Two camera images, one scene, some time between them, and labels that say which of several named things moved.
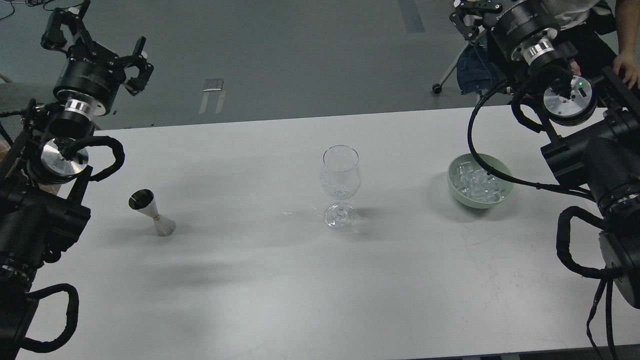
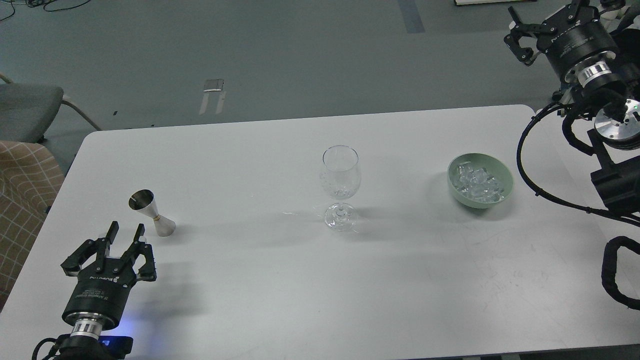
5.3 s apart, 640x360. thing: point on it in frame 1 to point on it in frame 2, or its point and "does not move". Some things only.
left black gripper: [91, 74] to [100, 292]
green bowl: [473, 186] does not move
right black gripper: [526, 29] to [581, 46]
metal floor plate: [213, 85] does not move
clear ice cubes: [475, 182] does not move
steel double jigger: [143, 200] does not move
